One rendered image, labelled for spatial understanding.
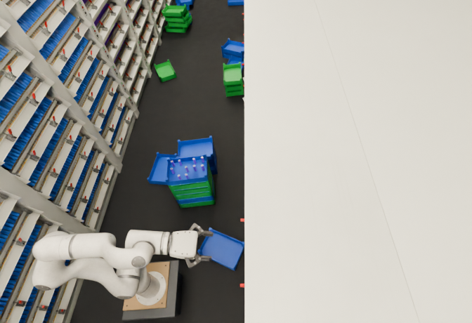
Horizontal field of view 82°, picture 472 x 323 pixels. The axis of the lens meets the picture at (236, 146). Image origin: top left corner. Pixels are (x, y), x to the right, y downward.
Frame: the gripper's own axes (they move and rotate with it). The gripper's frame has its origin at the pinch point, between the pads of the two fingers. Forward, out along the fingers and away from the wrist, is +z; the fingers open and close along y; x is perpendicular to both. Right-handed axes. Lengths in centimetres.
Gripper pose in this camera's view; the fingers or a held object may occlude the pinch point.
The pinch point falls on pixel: (210, 246)
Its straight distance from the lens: 114.6
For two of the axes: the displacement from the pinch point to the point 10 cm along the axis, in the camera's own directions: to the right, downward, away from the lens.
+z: 9.9, 1.0, 1.0
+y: -0.2, 8.0, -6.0
